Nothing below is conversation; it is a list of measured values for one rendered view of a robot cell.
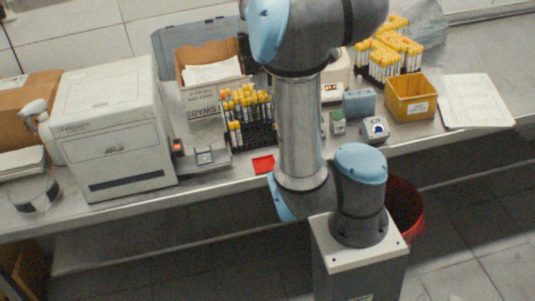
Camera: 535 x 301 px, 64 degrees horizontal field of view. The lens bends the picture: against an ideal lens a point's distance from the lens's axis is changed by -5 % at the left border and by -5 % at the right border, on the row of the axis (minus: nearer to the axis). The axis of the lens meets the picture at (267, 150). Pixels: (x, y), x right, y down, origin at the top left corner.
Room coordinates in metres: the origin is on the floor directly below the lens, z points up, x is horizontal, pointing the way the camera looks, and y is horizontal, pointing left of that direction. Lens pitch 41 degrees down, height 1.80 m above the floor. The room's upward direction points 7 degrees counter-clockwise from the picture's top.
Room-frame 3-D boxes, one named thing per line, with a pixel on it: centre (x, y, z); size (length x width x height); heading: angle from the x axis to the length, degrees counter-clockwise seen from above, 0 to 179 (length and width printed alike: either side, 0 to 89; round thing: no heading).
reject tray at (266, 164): (1.00, 0.01, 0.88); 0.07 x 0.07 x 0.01; 8
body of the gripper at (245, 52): (1.13, 0.00, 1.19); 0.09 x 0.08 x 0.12; 98
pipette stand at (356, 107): (1.17, -0.31, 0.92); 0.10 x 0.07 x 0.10; 92
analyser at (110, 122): (1.08, 0.41, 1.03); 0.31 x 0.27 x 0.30; 98
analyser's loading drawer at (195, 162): (1.01, 0.21, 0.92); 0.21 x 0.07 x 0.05; 98
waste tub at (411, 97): (1.17, -0.49, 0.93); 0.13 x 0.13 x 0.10; 4
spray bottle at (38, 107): (1.14, 0.69, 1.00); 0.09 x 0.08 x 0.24; 8
